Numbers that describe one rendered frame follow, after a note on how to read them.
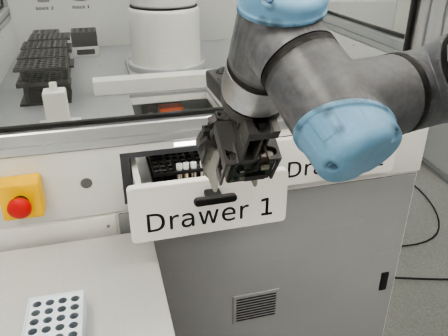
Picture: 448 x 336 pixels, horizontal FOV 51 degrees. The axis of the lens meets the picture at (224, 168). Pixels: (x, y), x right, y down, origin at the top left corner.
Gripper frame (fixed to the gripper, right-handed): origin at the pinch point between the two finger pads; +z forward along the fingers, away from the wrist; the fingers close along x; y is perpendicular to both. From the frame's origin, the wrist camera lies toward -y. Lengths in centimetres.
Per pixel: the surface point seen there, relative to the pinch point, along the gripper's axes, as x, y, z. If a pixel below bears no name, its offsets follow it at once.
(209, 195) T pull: -0.8, -1.0, 10.9
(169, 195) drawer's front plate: -7.3, -2.8, 12.4
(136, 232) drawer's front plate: -13.4, 0.8, 17.8
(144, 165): -9.0, -21.4, 33.3
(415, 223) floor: 128, -32, 141
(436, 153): 174, -78, 158
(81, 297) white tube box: -23.3, 10.8, 16.9
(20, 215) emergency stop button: -32.8, -6.5, 19.8
